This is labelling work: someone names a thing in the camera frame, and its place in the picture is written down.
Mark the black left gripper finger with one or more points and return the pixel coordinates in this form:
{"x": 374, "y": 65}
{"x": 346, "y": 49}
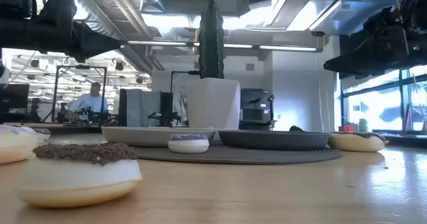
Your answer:
{"x": 103, "y": 44}

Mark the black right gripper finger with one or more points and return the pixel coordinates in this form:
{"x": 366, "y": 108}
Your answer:
{"x": 363, "y": 65}

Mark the chocolate glazed donut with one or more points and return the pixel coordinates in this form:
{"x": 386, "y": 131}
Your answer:
{"x": 357, "y": 143}

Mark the small dark sprinkle donut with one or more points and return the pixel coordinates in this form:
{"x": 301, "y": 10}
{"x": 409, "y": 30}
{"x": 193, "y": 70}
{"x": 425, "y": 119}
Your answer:
{"x": 42, "y": 134}

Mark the light grey plate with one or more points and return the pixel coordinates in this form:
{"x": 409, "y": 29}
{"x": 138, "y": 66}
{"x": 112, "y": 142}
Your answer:
{"x": 146, "y": 135}

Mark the dark grey plate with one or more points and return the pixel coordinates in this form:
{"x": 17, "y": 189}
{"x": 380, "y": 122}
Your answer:
{"x": 273, "y": 140}

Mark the small purple frosted donut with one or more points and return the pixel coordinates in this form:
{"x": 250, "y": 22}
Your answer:
{"x": 188, "y": 144}

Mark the large chocolate sprinkle donut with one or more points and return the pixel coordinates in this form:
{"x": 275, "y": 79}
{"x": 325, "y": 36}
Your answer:
{"x": 80, "y": 177}

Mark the small black background robot arm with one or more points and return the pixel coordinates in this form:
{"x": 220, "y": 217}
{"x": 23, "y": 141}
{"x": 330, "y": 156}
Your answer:
{"x": 165, "y": 117}

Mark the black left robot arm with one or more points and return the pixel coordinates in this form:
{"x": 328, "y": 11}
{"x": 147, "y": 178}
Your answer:
{"x": 23, "y": 34}

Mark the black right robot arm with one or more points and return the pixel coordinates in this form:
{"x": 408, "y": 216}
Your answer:
{"x": 417, "y": 4}

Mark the person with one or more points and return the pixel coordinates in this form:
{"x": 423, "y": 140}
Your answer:
{"x": 90, "y": 102}

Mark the green bottle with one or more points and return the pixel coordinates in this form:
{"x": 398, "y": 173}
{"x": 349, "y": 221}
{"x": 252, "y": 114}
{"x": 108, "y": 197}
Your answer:
{"x": 363, "y": 125}

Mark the red box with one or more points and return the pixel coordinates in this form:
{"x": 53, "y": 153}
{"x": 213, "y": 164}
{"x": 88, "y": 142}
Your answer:
{"x": 347, "y": 128}

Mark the grey felt divider panel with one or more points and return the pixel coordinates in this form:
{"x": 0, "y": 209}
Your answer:
{"x": 140, "y": 107}

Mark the black computer monitor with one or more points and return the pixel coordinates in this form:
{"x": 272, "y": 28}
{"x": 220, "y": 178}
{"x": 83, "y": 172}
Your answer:
{"x": 13, "y": 97}

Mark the long ceiling light bar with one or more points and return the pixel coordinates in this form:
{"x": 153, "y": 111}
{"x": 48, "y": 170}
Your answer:
{"x": 287, "y": 48}

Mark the small black object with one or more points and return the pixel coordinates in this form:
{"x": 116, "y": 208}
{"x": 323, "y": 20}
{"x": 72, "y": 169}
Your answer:
{"x": 296, "y": 129}

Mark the tall green cactus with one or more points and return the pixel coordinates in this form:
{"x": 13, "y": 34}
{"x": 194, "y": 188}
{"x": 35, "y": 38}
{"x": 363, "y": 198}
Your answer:
{"x": 211, "y": 40}

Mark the black machine cabinet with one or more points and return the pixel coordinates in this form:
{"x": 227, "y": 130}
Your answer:
{"x": 257, "y": 107}

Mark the white faceted plant pot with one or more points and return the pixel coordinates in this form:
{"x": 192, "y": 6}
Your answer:
{"x": 213, "y": 104}

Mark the round grey woven placemat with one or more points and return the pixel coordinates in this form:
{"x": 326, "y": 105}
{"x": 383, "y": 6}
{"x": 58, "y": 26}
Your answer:
{"x": 240, "y": 156}

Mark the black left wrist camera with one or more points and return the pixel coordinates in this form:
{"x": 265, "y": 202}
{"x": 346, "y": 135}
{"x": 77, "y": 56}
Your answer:
{"x": 60, "y": 9}

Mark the black metal frame stand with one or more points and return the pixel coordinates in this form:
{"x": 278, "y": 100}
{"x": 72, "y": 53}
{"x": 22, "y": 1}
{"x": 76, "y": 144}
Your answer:
{"x": 55, "y": 90}

